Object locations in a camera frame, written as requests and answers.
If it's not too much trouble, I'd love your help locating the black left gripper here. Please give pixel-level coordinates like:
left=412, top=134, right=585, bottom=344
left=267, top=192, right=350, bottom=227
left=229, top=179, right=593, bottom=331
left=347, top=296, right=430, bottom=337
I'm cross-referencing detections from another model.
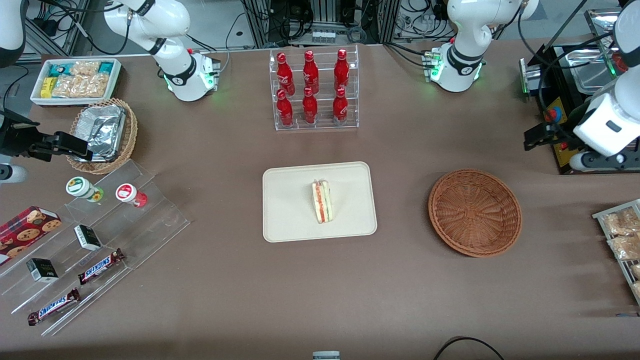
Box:
left=524, top=102, right=593, bottom=151

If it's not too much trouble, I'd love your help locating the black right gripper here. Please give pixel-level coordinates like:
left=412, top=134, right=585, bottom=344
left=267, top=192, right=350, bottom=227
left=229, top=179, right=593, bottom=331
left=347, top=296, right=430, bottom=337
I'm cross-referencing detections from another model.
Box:
left=0, top=111, right=94, bottom=162

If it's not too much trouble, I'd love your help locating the triangular layered sandwich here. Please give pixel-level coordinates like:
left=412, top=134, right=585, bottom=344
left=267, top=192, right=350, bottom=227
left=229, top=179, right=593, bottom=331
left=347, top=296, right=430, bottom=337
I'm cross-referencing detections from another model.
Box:
left=311, top=179, right=334, bottom=225

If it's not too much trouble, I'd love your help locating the aluminium foil tray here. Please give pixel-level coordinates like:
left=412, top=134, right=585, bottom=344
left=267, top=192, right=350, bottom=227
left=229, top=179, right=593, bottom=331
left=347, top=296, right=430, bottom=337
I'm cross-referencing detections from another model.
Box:
left=74, top=104, right=127, bottom=162

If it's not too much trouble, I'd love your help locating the light wicker basket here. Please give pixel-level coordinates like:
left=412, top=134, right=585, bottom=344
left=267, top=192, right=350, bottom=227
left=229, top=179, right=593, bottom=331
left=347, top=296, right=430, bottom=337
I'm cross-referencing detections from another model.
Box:
left=66, top=97, right=139, bottom=175

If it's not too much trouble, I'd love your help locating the brown wicker basket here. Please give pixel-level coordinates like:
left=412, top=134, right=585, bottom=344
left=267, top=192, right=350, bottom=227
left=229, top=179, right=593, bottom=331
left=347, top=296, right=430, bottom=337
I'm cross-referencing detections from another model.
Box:
left=428, top=168, right=523, bottom=259

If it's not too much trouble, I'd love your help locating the cream rectangular tray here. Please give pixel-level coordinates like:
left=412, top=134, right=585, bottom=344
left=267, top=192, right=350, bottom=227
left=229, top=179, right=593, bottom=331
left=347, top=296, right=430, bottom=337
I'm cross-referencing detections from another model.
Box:
left=262, top=161, right=378, bottom=244

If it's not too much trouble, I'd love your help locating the green sunflower yoghurt cup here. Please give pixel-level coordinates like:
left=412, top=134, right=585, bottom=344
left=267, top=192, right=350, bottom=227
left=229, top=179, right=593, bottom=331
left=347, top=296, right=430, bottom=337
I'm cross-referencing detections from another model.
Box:
left=65, top=176, right=105, bottom=203

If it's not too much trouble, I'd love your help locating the white plastic crate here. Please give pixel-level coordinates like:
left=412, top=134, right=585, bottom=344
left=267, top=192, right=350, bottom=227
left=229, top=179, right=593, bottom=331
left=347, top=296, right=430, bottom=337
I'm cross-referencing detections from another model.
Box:
left=30, top=58, right=123, bottom=108

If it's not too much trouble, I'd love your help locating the large clear cracker bag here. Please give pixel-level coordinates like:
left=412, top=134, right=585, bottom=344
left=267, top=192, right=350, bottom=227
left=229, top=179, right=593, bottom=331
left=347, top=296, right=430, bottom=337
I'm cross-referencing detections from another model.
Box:
left=51, top=74, right=112, bottom=99

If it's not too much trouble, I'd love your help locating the red lid yoghurt cup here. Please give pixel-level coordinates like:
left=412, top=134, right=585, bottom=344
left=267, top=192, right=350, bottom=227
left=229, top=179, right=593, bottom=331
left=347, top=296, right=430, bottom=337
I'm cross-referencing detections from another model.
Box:
left=115, top=183, right=149, bottom=209

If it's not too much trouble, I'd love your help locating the black countertop appliance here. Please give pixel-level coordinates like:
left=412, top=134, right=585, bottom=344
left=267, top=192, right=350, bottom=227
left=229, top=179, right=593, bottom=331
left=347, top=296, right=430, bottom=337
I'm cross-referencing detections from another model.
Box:
left=519, top=7, right=640, bottom=176

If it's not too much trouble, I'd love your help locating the small clear cracker bag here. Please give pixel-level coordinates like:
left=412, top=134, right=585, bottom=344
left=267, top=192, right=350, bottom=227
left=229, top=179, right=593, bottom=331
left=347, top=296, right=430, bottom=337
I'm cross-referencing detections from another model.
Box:
left=70, top=60, right=102, bottom=77

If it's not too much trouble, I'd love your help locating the steel appliance pan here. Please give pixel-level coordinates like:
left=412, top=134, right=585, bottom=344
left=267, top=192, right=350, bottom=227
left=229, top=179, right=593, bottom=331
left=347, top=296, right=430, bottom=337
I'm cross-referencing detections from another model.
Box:
left=569, top=47, right=618, bottom=95

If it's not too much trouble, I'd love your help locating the small black carton box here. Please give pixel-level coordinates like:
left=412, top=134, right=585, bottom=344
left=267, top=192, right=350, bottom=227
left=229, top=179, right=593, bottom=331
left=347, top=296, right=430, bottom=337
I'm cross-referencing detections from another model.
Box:
left=73, top=224, right=103, bottom=252

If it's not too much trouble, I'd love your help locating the red chocolate chip cookie box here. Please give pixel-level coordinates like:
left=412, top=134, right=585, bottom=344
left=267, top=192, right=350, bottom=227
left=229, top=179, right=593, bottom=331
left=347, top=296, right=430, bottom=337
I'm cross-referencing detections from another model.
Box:
left=0, top=205, right=63, bottom=267

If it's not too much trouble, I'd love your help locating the clear acrylic stepped stand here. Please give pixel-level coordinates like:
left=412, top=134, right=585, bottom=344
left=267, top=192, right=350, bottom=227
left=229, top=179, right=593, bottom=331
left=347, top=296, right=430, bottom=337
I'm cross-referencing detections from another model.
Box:
left=0, top=159, right=191, bottom=337

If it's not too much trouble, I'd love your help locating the Snickers chocolate bar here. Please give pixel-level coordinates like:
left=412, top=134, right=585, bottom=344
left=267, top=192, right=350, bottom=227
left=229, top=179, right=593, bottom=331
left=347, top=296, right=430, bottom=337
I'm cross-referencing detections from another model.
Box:
left=77, top=248, right=126, bottom=286
left=27, top=287, right=81, bottom=327

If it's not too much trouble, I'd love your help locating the steel appliance lid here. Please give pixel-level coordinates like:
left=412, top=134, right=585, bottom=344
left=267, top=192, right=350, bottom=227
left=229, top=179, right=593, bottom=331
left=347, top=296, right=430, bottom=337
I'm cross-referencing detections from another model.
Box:
left=584, top=7, right=626, bottom=78

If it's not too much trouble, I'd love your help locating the black Face carton box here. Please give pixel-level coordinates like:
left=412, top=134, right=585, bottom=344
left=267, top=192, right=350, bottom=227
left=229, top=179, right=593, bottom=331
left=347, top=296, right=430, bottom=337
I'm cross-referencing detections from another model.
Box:
left=26, top=258, right=59, bottom=284

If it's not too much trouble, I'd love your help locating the red cola bottle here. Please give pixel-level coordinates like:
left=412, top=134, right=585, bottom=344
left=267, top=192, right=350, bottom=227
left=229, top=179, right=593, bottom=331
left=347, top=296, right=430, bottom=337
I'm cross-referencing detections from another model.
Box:
left=276, top=89, right=294, bottom=127
left=302, top=50, right=320, bottom=95
left=332, top=87, right=349, bottom=126
left=302, top=87, right=319, bottom=125
left=275, top=52, right=295, bottom=96
left=334, top=48, right=350, bottom=93

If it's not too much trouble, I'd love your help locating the clear acrylic bottle rack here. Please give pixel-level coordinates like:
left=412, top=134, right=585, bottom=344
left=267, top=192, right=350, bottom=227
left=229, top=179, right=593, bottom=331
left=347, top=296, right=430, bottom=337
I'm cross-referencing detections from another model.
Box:
left=269, top=44, right=360, bottom=132

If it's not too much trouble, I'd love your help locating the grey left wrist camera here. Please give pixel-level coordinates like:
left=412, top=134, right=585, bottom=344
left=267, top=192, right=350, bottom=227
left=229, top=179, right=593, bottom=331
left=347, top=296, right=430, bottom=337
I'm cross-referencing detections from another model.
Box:
left=569, top=150, right=640, bottom=174

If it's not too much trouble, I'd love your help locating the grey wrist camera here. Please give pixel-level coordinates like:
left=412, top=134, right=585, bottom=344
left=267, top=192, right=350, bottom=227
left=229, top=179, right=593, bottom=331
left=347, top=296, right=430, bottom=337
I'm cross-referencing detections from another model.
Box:
left=0, top=164, right=29, bottom=184
left=569, top=150, right=640, bottom=174

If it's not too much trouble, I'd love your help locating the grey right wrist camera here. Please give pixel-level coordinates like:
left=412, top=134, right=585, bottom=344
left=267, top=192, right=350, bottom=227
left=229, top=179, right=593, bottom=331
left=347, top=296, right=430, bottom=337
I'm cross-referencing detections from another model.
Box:
left=0, top=164, right=29, bottom=184

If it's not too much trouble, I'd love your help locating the metal wire tray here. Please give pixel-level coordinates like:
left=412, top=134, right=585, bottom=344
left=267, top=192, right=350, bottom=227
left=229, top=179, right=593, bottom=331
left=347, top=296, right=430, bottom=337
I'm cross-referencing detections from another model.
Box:
left=592, top=198, right=640, bottom=307

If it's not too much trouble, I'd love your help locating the black cable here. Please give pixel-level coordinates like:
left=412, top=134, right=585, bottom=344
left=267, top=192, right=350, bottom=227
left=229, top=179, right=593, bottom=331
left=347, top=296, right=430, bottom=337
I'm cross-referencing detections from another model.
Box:
left=432, top=336, right=506, bottom=360

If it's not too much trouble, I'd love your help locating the aluminium profile frame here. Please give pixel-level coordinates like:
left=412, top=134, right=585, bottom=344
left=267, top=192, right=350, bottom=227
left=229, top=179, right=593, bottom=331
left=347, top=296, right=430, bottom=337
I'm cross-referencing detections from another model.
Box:
left=240, top=0, right=396, bottom=48

